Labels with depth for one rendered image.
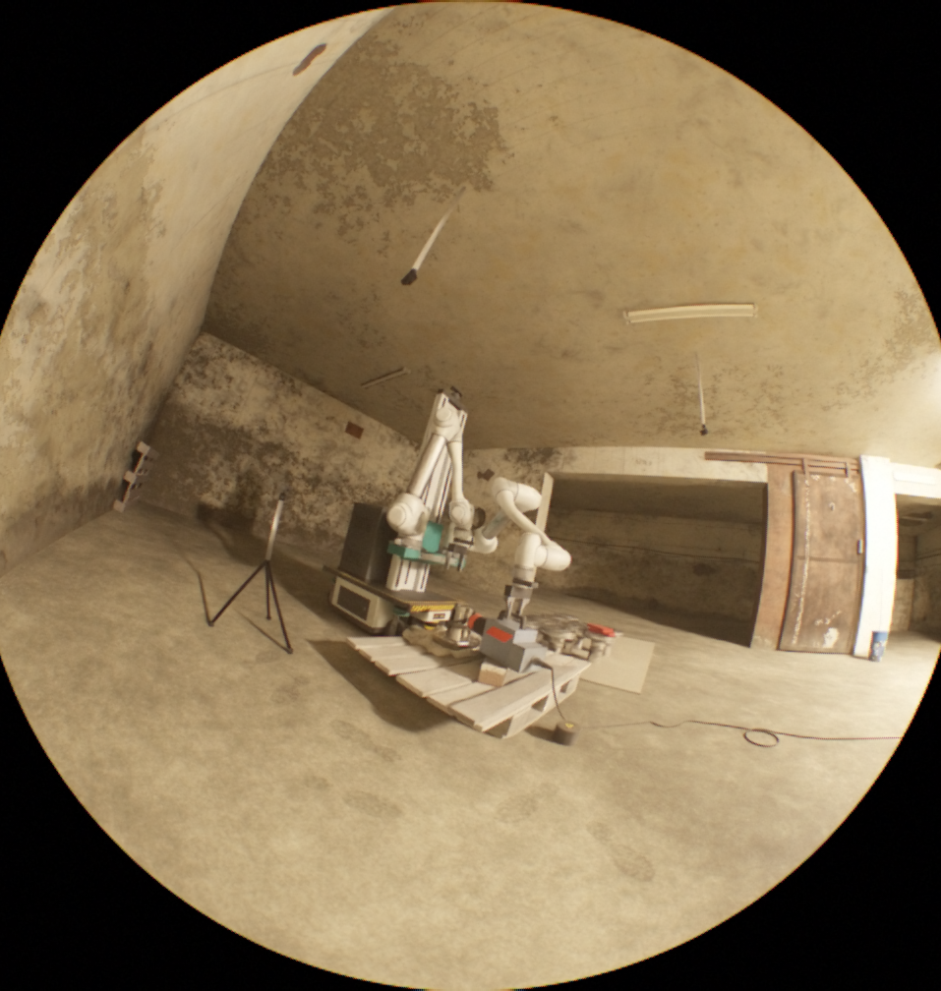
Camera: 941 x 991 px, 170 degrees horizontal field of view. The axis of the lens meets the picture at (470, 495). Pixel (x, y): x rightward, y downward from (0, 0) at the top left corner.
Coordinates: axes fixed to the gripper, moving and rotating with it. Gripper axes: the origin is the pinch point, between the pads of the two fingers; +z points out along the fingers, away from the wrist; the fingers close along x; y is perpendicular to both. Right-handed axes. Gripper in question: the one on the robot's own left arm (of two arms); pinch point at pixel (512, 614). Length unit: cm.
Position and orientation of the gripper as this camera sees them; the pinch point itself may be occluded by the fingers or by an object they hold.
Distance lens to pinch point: 147.0
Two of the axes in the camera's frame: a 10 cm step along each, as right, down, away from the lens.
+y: -5.5, 0.3, 8.4
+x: -8.1, -2.8, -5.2
